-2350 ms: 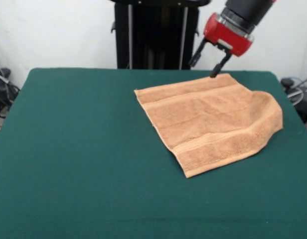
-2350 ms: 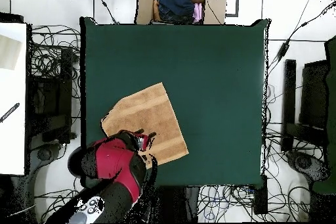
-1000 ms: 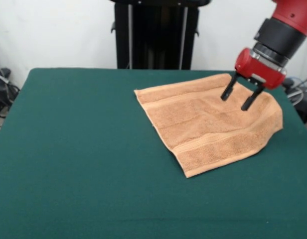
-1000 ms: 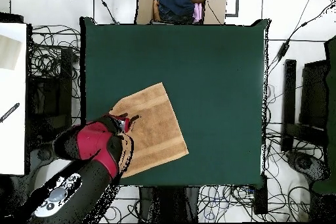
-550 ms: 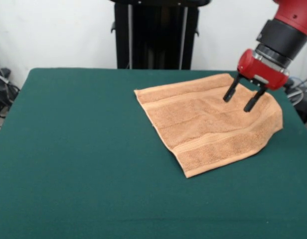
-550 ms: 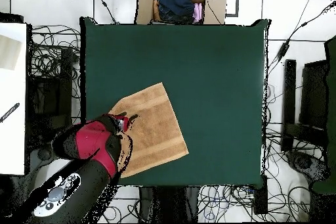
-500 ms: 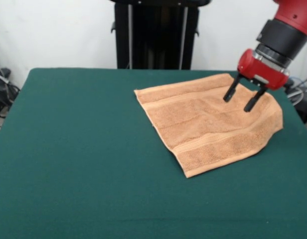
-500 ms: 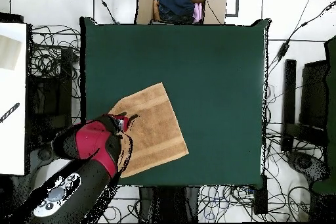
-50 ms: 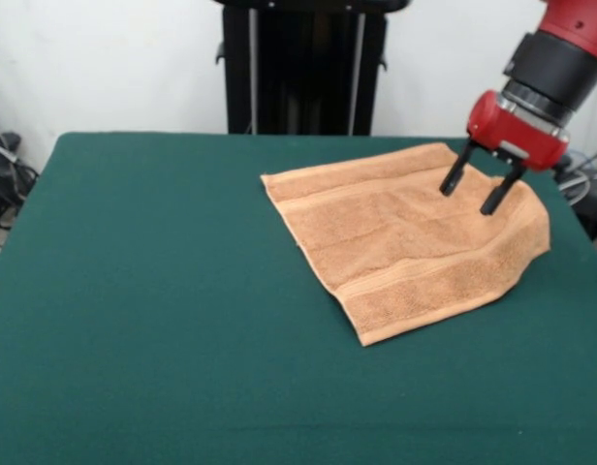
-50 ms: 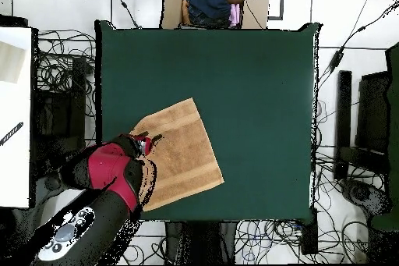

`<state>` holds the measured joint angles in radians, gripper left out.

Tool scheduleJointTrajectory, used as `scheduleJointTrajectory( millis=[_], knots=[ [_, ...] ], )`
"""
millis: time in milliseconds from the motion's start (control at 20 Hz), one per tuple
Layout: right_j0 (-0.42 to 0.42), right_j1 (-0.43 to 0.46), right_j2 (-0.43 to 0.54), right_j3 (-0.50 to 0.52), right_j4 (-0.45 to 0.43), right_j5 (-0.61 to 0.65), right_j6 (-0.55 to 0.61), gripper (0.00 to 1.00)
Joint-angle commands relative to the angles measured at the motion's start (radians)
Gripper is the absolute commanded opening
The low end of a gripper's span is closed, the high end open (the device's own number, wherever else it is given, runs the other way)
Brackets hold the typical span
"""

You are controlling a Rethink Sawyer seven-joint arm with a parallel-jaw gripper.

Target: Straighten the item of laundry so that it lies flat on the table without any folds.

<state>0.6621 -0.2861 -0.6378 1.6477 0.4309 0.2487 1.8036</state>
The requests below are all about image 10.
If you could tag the tan terry towel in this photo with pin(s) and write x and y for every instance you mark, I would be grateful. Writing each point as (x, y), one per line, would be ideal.
(187, 153)

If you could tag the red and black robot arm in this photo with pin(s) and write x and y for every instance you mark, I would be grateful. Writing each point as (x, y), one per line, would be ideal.
(109, 166)

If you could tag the dark green table cloth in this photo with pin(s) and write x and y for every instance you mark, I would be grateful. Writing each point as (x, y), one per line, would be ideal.
(218, 75)

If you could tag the black equipment stand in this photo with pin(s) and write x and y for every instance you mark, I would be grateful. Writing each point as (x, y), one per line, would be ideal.
(78, 91)

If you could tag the grey office chair base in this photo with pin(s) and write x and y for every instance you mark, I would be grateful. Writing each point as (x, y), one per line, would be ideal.
(51, 183)
(361, 194)

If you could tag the orange garment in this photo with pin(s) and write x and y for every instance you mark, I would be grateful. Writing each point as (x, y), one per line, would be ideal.
(185, 13)

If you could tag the brown cardboard box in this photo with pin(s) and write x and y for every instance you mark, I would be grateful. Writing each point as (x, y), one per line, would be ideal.
(171, 7)

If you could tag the white table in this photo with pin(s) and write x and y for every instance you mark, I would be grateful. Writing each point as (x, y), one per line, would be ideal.
(15, 169)

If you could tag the dark blue jeans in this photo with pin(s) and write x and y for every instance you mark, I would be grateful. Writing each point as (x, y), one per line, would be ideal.
(209, 4)

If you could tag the pink garment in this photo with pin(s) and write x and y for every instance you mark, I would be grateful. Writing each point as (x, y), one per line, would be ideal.
(235, 14)

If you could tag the beige paper box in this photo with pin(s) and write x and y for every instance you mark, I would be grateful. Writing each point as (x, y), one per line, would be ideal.
(11, 63)

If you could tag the black power strip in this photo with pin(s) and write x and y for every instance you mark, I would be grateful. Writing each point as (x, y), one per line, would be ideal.
(309, 234)

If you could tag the black upright bar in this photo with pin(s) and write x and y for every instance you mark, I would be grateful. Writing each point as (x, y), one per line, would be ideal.
(343, 107)

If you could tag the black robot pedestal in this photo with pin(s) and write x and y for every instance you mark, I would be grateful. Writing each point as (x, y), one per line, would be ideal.
(199, 241)

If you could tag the black angle frame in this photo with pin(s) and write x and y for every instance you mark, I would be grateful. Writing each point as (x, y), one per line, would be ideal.
(282, 0)

